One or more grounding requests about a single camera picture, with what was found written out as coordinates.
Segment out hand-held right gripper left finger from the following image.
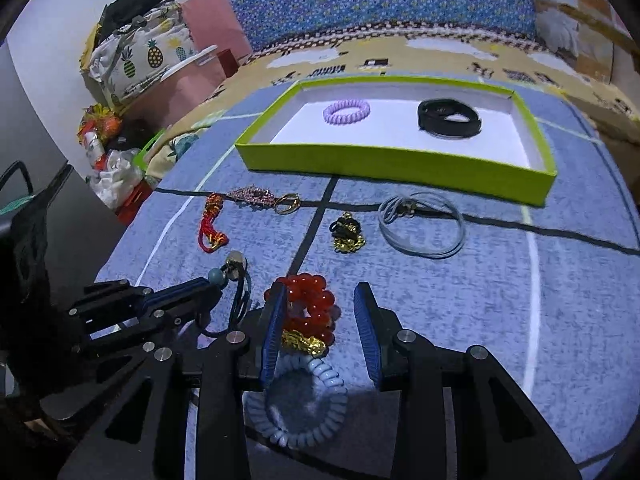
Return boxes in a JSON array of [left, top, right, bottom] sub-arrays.
[[57, 282, 290, 480]]

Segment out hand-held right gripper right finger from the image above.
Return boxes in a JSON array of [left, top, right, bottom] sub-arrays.
[[353, 282, 583, 480]]

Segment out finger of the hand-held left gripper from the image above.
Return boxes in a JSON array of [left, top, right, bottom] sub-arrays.
[[82, 291, 222, 358], [67, 276, 224, 322]]

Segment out dark cord beaded bracelet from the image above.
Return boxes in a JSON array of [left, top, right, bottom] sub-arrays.
[[200, 251, 253, 338]]

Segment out red bead bracelet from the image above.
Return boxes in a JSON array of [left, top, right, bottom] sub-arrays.
[[276, 273, 342, 359]]

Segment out green shallow box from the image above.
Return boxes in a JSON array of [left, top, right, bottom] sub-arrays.
[[235, 76, 558, 207]]

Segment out pile of plastic packets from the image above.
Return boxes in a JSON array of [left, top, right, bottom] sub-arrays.
[[76, 104, 157, 213]]

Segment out blue road play mat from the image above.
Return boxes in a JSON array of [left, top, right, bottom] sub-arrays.
[[95, 77, 640, 480]]

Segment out black wristband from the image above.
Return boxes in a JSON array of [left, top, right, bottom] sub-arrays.
[[416, 99, 483, 139]]

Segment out white plastic board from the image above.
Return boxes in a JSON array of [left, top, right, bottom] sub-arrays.
[[161, 46, 219, 82]]

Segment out dark red small box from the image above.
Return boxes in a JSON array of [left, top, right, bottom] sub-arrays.
[[218, 49, 240, 79]]

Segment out pineapple print bag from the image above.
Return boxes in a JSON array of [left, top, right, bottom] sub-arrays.
[[80, 2, 193, 107]]

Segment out black bag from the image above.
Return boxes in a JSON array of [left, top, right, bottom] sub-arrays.
[[97, 0, 176, 31]]

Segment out yellow printed blanket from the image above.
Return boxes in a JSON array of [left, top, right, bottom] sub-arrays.
[[165, 22, 640, 128]]

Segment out cardboard box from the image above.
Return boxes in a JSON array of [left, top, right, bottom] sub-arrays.
[[530, 0, 633, 86]]

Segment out light blue spiral hair tie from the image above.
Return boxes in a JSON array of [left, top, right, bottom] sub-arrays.
[[243, 355, 349, 450]]

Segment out red cord bracelet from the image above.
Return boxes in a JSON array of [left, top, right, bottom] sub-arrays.
[[198, 193, 230, 253]]

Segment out black and gold chain scrunchie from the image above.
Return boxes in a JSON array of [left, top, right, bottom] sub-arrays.
[[329, 212, 367, 255]]

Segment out gold ring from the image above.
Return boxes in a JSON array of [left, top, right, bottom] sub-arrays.
[[272, 194, 302, 216]]

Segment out grey elastic hair tie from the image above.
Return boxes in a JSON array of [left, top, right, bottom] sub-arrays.
[[378, 192, 467, 260]]

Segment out purple spiral hair tie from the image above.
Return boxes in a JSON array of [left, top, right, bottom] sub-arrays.
[[322, 100, 372, 125]]

